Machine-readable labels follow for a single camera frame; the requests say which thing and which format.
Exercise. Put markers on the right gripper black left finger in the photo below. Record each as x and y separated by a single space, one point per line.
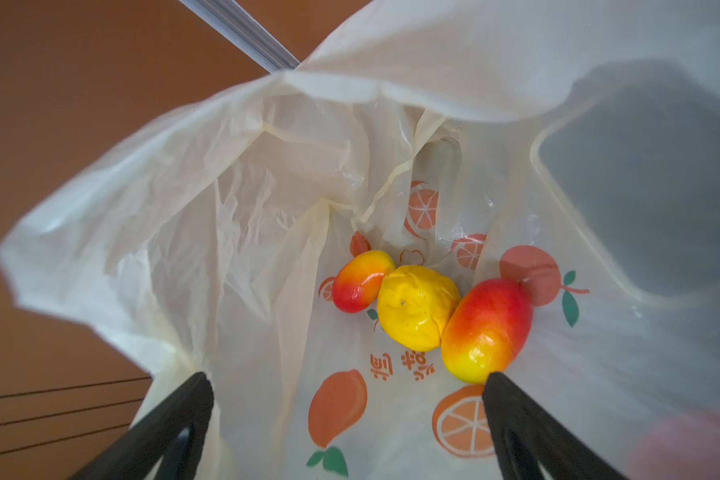
169 439

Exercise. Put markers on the red yellow peach front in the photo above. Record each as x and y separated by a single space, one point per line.
358 283

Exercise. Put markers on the orange yellow mango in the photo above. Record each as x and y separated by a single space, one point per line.
487 331

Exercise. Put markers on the white grey tissue box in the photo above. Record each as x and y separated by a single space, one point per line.
633 155

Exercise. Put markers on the cream plastic bag orange print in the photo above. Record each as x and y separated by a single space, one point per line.
206 242

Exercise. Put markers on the yellow bumpy fruit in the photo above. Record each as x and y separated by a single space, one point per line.
415 304

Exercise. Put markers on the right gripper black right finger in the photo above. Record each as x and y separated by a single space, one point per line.
528 441

